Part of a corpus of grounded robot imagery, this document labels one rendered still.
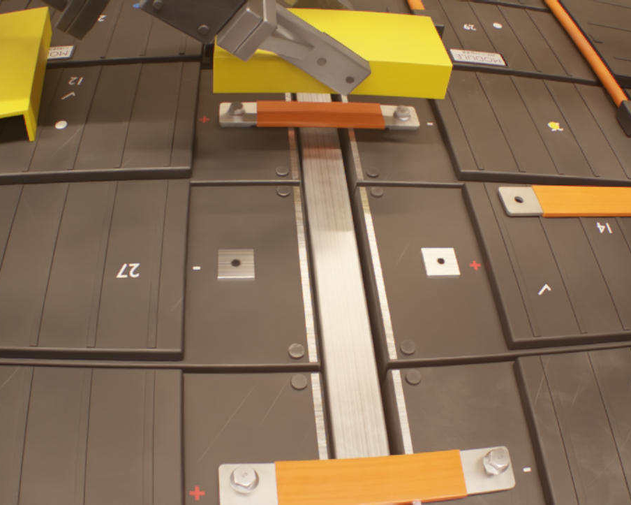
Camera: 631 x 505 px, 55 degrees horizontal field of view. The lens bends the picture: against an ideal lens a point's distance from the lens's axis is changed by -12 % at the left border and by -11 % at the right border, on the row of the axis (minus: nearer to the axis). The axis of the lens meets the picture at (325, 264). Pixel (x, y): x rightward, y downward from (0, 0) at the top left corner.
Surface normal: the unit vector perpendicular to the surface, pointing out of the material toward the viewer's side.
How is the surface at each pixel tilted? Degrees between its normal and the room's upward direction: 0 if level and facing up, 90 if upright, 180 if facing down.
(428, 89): 90
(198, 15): 90
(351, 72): 90
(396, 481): 0
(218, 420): 0
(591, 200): 0
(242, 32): 90
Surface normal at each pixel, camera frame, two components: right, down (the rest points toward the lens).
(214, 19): 0.10, 0.77
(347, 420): 0.11, -0.63
